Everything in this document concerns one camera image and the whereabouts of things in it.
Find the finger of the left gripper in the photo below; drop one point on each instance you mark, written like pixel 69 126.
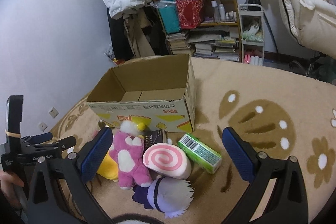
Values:
pixel 55 149
pixel 41 138

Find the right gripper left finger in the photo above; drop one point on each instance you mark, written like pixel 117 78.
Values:
pixel 47 203

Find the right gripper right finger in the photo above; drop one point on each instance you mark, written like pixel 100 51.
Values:
pixel 288 200

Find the yellow plush toy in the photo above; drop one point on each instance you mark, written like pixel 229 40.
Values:
pixel 108 169

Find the pink plush toy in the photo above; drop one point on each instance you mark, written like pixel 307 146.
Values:
pixel 127 151

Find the green tissue pack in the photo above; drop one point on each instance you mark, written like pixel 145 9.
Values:
pixel 207 158

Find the white-haired plush doll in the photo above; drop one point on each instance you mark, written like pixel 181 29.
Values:
pixel 170 196

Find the person's left hand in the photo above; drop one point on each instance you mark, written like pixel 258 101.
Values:
pixel 8 181

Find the black Face tissue pack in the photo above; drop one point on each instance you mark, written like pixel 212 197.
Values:
pixel 154 137

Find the pink swirl roll cushion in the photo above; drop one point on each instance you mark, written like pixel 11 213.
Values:
pixel 167 160

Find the open cardboard box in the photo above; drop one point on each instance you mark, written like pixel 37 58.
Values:
pixel 159 91

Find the stack of books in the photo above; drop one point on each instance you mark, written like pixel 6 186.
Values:
pixel 178 43

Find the teal bag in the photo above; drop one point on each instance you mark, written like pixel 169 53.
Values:
pixel 169 15

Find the white rolling cart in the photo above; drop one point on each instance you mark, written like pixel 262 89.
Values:
pixel 252 35

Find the wooden bookshelf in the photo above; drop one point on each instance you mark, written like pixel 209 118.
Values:
pixel 218 36

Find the red gift bag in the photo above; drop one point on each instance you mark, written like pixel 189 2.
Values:
pixel 190 13

